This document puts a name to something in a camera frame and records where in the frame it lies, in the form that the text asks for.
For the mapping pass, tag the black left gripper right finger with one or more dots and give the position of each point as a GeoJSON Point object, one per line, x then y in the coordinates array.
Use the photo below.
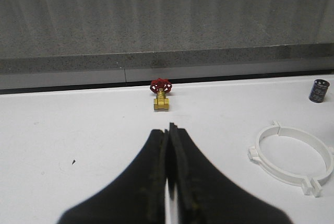
{"type": "Point", "coordinates": [205, 195]}

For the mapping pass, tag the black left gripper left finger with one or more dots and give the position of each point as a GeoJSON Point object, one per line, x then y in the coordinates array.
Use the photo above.
{"type": "Point", "coordinates": [137, 195]}

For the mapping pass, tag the brass valve red handwheel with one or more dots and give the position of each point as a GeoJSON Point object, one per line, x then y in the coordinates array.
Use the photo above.
{"type": "Point", "coordinates": [161, 87]}

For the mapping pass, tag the black cylindrical capacitor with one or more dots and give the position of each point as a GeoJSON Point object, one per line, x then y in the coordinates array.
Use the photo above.
{"type": "Point", "coordinates": [319, 90]}

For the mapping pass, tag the white half pipe clamp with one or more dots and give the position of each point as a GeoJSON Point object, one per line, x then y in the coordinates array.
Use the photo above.
{"type": "Point", "coordinates": [256, 155]}
{"type": "Point", "coordinates": [321, 148]}

